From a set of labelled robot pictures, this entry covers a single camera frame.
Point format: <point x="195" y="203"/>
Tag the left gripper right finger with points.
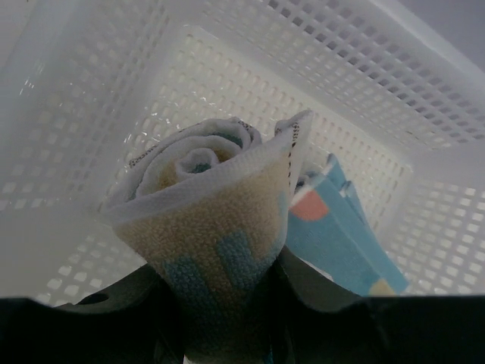
<point x="313" y="320"/>

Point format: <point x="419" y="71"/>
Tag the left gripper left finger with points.
<point x="135" y="320"/>

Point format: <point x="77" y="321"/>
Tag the blue polka dot towel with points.
<point x="328" y="230"/>

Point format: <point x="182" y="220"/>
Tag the rabbit print towel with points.
<point x="207" y="208"/>

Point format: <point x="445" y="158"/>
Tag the white plastic basket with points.
<point x="88" y="85"/>

